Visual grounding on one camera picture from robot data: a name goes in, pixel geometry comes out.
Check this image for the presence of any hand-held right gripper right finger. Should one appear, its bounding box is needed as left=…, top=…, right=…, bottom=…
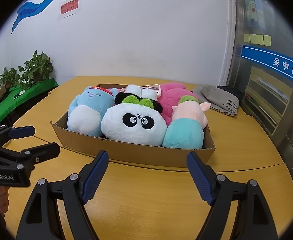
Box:
left=187, top=151, right=279, bottom=240

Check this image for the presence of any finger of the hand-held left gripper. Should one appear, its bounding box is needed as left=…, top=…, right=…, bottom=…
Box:
left=0, top=142, right=61, bottom=171
left=0, top=126, right=36, bottom=147

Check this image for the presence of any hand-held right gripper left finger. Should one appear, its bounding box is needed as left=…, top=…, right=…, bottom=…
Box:
left=16, top=150, right=109, bottom=240

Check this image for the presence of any pig plush toy teal outfit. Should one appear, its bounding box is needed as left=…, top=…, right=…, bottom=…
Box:
left=162, top=95, right=211, bottom=149

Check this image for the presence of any brown cardboard box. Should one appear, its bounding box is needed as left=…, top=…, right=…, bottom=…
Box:
left=50, top=84, right=216, bottom=168

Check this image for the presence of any white panda plush toy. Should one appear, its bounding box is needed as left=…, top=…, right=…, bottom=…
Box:
left=101, top=92, right=167, bottom=146

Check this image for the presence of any pink and white tray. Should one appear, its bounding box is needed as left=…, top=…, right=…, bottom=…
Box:
left=120, top=84, right=161, bottom=99

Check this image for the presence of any person's left hand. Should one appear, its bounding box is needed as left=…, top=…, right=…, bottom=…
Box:
left=0, top=184, right=10, bottom=217

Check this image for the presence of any green covered side table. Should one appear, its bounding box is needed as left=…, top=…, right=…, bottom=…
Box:
left=0, top=78, right=59, bottom=131

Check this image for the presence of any light blue plush toy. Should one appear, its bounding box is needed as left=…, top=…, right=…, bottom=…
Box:
left=67, top=85, right=115, bottom=137

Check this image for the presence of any small potted green plant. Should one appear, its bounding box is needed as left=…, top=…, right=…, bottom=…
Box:
left=0, top=66, right=21, bottom=89

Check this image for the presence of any large potted green plant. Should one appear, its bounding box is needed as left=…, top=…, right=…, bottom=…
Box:
left=19, top=50, right=54, bottom=89

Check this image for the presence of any grey cloth bag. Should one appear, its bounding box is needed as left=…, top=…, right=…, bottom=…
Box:
left=193, top=84, right=238, bottom=117

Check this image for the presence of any pink plush toy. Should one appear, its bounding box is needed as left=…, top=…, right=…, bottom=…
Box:
left=159, top=82, right=201, bottom=126

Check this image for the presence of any black cloth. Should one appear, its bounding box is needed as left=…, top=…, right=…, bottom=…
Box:
left=215, top=85, right=243, bottom=105

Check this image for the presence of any small white plush toy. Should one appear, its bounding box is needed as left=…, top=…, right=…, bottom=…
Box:
left=125, top=84, right=158, bottom=103

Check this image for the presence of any blue door banner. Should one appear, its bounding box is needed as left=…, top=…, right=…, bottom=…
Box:
left=241, top=45, right=293, bottom=91

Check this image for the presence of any glass door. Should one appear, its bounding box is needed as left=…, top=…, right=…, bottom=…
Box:
left=227, top=0, right=293, bottom=180

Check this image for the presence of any cartoon poster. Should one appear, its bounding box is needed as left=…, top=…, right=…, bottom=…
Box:
left=245, top=0, right=265, bottom=29

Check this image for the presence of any red wall sign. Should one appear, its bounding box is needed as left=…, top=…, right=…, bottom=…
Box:
left=59, top=0, right=80, bottom=19

